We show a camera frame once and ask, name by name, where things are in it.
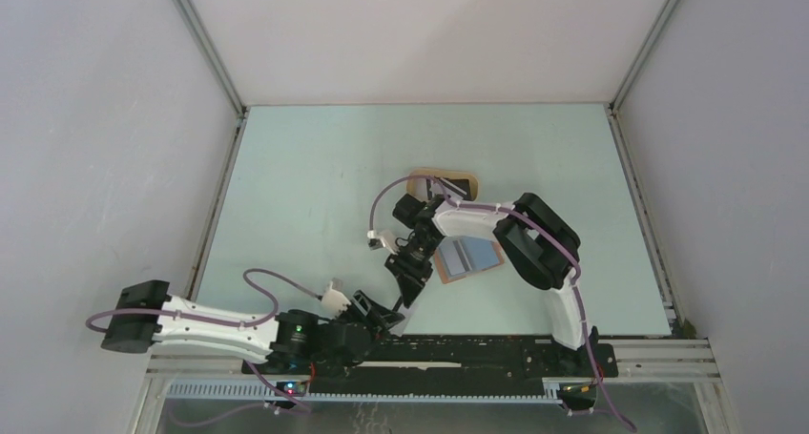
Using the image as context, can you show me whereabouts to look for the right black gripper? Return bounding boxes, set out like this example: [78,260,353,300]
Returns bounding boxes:
[385,233,443,306]

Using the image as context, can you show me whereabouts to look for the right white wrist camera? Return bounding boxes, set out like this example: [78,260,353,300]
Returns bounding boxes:
[366,230,400,255]

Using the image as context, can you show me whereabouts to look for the white card black stripe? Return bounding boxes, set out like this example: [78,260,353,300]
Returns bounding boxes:
[391,296,404,320]

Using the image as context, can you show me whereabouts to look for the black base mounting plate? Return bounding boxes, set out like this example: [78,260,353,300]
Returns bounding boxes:
[257,335,619,398]

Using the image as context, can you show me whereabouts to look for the beige oval card tray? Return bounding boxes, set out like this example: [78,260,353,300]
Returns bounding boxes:
[406,168,479,201]

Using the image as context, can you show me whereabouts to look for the aluminium frame rail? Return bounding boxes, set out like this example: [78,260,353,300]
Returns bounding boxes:
[147,335,720,404]

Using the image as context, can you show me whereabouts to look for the brown leather card holder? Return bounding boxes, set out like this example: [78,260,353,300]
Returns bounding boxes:
[434,237,505,284]

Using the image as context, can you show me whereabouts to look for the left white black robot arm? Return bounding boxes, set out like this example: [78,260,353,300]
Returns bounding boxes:
[101,279,405,374]

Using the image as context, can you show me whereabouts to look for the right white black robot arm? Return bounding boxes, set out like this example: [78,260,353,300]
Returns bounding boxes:
[367,193,593,375]

